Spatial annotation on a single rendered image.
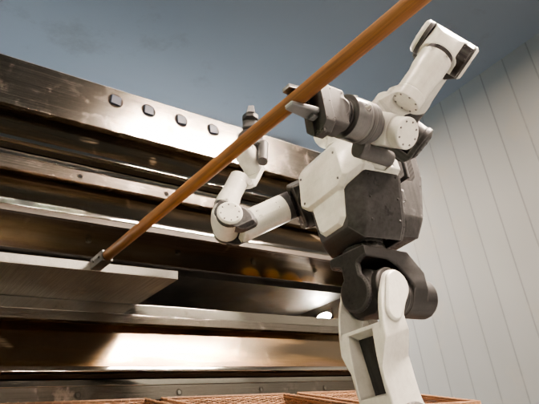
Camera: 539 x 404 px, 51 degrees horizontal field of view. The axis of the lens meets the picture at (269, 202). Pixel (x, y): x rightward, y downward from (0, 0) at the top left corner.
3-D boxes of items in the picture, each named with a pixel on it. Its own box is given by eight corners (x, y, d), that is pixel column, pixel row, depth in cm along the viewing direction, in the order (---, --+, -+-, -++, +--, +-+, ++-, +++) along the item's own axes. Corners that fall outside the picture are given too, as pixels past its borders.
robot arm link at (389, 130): (386, 100, 106) (423, 115, 113) (347, 98, 115) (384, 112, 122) (370, 159, 107) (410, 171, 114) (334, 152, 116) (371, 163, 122)
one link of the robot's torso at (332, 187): (378, 276, 176) (356, 175, 191) (458, 234, 150) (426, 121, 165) (297, 271, 162) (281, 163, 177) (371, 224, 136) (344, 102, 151)
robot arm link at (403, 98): (380, 133, 111) (415, 83, 114) (349, 130, 118) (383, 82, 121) (395, 155, 115) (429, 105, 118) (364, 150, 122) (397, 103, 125)
